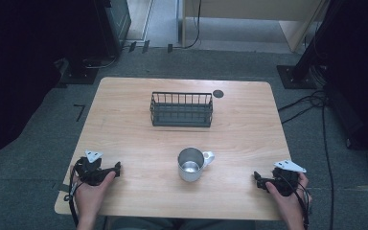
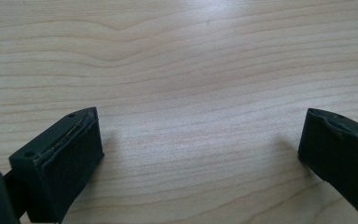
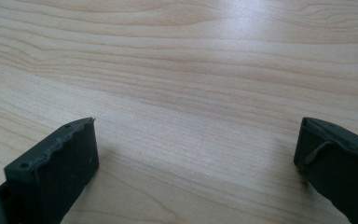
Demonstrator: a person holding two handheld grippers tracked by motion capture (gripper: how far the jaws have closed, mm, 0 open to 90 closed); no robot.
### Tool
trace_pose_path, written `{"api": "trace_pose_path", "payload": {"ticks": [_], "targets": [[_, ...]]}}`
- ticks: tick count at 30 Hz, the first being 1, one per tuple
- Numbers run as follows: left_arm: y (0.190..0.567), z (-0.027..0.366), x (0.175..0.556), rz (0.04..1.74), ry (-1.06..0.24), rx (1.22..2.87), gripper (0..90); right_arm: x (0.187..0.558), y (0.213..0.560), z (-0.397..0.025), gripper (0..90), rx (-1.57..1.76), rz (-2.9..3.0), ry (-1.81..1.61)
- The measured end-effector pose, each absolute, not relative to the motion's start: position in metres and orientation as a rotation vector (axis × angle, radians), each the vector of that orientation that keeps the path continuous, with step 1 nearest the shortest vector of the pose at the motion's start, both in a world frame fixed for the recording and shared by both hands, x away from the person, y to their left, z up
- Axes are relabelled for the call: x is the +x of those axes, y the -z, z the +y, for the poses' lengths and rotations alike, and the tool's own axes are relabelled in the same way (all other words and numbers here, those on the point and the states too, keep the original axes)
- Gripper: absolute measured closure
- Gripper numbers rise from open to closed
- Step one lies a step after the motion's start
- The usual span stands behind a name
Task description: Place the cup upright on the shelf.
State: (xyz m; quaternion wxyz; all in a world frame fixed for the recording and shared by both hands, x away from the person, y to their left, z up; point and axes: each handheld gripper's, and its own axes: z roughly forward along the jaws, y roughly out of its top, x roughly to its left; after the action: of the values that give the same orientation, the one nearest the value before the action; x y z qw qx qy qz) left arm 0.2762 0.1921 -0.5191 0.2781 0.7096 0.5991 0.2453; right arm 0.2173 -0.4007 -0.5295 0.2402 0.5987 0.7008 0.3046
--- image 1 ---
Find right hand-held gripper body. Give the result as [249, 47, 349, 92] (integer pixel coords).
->
[264, 159, 308, 197]

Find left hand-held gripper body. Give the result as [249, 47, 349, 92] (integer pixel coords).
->
[74, 149, 116, 187]

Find metal mug with white handle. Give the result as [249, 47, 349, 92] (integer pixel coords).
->
[176, 147, 216, 183]

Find black wire basket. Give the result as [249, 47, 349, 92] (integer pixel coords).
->
[149, 91, 215, 128]

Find person's right hand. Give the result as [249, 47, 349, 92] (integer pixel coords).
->
[264, 172, 313, 222]

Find person's left hand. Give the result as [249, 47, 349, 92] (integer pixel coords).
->
[73, 171, 118, 220]

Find person's dark trousers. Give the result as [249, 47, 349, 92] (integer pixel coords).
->
[103, 216, 257, 230]

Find black stand with flat base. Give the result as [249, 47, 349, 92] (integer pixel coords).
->
[53, 47, 100, 86]

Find black stand with square base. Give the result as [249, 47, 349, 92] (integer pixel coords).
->
[275, 0, 349, 90]

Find dark cabinet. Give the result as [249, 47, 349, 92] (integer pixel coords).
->
[92, 0, 132, 60]

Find light wooden furniture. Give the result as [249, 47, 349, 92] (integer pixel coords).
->
[180, 0, 331, 54]

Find right hand-held gripper cable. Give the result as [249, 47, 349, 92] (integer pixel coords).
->
[281, 173, 313, 230]

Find hand-held gripper cable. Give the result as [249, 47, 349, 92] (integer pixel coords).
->
[63, 159, 81, 228]
[281, 173, 313, 230]

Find left hand-held gripper cable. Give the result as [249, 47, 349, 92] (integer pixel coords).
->
[63, 159, 81, 228]

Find black floor cable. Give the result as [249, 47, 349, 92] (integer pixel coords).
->
[277, 89, 329, 113]
[281, 101, 325, 126]

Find black hanging cable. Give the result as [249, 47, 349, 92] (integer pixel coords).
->
[182, 0, 203, 50]

